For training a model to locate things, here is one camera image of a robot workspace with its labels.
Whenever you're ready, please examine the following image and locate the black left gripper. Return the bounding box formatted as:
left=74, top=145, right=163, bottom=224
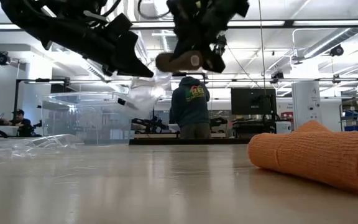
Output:
left=42, top=0, right=154, bottom=78

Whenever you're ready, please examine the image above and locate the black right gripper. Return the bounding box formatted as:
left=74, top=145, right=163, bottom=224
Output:
left=166, top=0, right=250, bottom=74

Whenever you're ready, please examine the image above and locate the brown elastic bandage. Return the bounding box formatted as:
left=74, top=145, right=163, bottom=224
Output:
left=155, top=50, right=204, bottom=73

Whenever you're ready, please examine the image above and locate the clear plastic bag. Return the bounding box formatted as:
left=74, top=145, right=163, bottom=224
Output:
left=26, top=67, right=175, bottom=150

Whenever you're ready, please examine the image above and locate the orange elastic bandage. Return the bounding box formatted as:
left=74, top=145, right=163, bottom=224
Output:
left=247, top=119, right=358, bottom=198

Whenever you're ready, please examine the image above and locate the person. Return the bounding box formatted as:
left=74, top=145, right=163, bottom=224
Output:
left=9, top=108, right=34, bottom=138
left=169, top=76, right=213, bottom=140

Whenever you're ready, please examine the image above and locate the black monitor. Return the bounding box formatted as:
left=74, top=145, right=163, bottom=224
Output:
left=231, top=88, right=278, bottom=116

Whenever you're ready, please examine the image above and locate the clear plastic container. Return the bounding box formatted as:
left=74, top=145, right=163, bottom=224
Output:
left=41, top=91, right=140, bottom=146

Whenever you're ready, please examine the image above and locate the small white device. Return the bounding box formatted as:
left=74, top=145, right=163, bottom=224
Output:
left=275, top=121, right=293, bottom=135

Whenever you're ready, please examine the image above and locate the white column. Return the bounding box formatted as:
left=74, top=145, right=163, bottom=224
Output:
left=291, top=80, right=323, bottom=129

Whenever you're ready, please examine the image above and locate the black ceiling camera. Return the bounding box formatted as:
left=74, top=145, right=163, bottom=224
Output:
left=0, top=51, right=12, bottom=67
left=270, top=70, right=285, bottom=85
left=329, top=44, right=345, bottom=58
left=216, top=34, right=228, bottom=58

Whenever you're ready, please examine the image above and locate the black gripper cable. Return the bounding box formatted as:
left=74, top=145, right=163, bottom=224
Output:
left=137, top=0, right=171, bottom=20

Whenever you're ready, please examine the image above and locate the thin hanging cable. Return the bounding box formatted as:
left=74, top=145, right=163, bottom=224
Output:
left=257, top=0, right=269, bottom=94

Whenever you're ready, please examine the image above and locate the black table frame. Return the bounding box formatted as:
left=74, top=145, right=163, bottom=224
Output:
left=129, top=138, right=251, bottom=146

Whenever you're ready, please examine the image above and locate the black background station frame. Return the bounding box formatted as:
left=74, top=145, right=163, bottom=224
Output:
left=12, top=77, right=71, bottom=127

